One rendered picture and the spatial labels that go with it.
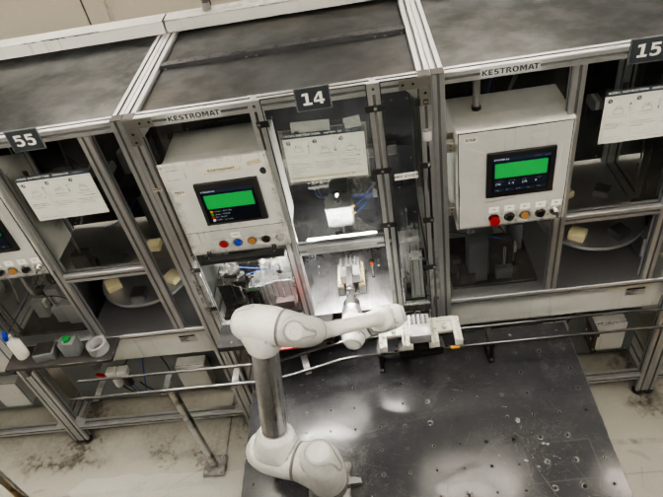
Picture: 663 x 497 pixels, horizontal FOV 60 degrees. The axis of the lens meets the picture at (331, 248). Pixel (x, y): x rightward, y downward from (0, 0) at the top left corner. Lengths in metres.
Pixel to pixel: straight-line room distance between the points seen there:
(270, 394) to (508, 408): 1.05
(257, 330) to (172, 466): 1.74
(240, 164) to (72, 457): 2.33
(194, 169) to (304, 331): 0.76
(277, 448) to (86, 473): 1.74
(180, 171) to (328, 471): 1.25
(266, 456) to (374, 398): 0.60
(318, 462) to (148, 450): 1.66
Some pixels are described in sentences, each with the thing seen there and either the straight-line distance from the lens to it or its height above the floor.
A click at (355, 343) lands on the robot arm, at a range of 2.46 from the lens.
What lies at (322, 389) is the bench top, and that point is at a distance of 2.77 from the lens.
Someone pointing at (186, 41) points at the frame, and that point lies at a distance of 2.80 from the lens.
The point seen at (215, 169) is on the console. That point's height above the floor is 1.78.
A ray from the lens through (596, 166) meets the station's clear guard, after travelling 2.44.
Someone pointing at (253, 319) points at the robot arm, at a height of 1.49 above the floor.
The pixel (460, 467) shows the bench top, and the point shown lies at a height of 0.68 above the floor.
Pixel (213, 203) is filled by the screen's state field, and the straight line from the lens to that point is 2.30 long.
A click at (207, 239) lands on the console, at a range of 2.45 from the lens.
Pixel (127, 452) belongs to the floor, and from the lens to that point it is 3.79.
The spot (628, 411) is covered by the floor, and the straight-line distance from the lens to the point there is 3.59.
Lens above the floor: 2.92
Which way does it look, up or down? 41 degrees down
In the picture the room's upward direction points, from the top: 12 degrees counter-clockwise
